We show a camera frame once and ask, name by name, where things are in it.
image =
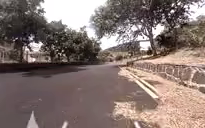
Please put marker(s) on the distant green hill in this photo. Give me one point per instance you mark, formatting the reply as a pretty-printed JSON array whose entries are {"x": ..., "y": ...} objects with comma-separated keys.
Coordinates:
[{"x": 121, "y": 47}]

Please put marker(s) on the grey asphalt road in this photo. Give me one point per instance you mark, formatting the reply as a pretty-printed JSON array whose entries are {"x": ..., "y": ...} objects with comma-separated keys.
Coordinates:
[{"x": 73, "y": 93}]

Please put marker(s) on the row of green trees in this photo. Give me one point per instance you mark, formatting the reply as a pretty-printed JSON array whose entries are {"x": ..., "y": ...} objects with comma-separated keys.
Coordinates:
[{"x": 66, "y": 43}]

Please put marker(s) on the pale concrete kerb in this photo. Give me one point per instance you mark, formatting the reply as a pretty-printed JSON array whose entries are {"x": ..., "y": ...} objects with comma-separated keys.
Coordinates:
[{"x": 146, "y": 89}]

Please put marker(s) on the large spreading tree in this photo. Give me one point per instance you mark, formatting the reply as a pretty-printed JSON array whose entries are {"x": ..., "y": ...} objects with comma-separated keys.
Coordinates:
[{"x": 152, "y": 40}]

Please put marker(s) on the dry grass slope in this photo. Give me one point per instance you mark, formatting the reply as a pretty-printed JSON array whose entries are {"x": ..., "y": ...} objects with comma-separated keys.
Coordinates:
[{"x": 190, "y": 56}]

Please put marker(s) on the dry leafy dirt verge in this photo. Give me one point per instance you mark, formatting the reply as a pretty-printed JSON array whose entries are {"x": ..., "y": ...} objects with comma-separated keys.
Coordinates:
[{"x": 183, "y": 110}]

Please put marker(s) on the bushes on slope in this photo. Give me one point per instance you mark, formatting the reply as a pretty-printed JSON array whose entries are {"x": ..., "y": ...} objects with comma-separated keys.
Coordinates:
[{"x": 196, "y": 33}]

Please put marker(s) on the low dark roadside wall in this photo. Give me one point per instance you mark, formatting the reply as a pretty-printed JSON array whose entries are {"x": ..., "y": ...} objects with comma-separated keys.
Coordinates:
[{"x": 30, "y": 66}]

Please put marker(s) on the stone retaining wall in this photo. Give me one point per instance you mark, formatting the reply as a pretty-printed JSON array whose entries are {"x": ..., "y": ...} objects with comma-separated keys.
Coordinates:
[{"x": 190, "y": 75}]

